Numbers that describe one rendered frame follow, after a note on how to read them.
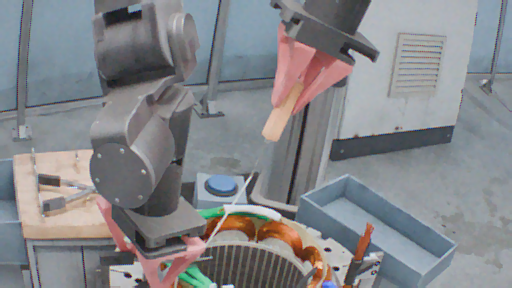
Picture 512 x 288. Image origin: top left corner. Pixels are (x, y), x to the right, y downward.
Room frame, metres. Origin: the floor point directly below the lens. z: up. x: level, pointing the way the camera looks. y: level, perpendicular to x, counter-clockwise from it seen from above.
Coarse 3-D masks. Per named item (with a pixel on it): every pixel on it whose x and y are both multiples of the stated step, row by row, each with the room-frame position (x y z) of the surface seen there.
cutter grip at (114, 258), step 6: (108, 252) 0.55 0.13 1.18; (114, 252) 0.55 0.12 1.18; (120, 252) 0.56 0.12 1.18; (126, 252) 0.56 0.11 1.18; (132, 252) 0.56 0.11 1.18; (102, 258) 0.54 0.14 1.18; (108, 258) 0.55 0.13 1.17; (114, 258) 0.55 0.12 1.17; (120, 258) 0.55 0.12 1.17; (126, 258) 0.56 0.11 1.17; (132, 258) 0.56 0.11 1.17; (102, 264) 0.54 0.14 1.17; (108, 264) 0.55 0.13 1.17; (114, 264) 0.55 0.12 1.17; (120, 264) 0.55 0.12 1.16; (126, 264) 0.56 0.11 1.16; (132, 264) 0.56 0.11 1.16
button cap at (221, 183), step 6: (222, 174) 0.95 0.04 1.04; (210, 180) 0.93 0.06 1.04; (216, 180) 0.93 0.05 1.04; (222, 180) 0.93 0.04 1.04; (228, 180) 0.94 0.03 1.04; (210, 186) 0.92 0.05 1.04; (216, 186) 0.92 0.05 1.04; (222, 186) 0.92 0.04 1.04; (228, 186) 0.92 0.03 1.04; (234, 186) 0.93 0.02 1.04; (222, 192) 0.91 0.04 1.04; (228, 192) 0.92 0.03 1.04
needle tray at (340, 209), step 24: (312, 192) 0.91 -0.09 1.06; (336, 192) 0.96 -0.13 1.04; (360, 192) 0.95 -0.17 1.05; (312, 216) 0.88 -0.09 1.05; (336, 216) 0.91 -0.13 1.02; (360, 216) 0.92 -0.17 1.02; (384, 216) 0.91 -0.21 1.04; (408, 216) 0.88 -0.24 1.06; (336, 240) 0.84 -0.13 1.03; (384, 240) 0.87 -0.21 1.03; (408, 240) 0.87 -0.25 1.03; (432, 240) 0.84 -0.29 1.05; (384, 264) 0.78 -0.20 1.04; (408, 264) 0.76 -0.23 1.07; (432, 264) 0.81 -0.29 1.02
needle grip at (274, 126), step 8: (296, 88) 0.64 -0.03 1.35; (288, 96) 0.64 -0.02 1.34; (296, 96) 0.64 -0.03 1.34; (280, 104) 0.64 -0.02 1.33; (288, 104) 0.63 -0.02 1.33; (272, 112) 0.64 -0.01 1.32; (280, 112) 0.63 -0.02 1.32; (288, 112) 0.63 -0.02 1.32; (272, 120) 0.63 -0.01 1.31; (280, 120) 0.63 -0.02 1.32; (264, 128) 0.63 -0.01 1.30; (272, 128) 0.63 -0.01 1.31; (280, 128) 0.63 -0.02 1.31; (264, 136) 0.63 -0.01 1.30; (272, 136) 0.63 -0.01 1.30
